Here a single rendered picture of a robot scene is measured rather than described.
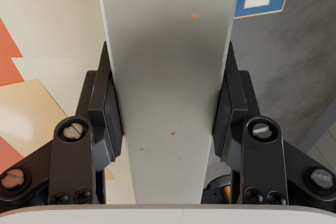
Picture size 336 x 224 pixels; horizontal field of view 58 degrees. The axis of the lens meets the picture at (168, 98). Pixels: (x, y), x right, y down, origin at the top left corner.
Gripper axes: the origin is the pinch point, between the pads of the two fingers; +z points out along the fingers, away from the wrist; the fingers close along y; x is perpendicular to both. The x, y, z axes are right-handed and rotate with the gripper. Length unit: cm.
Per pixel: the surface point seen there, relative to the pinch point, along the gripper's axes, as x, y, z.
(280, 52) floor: -117, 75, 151
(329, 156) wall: -227, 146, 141
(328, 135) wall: -213, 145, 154
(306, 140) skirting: -235, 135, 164
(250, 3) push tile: -14.7, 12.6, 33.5
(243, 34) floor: -97, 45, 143
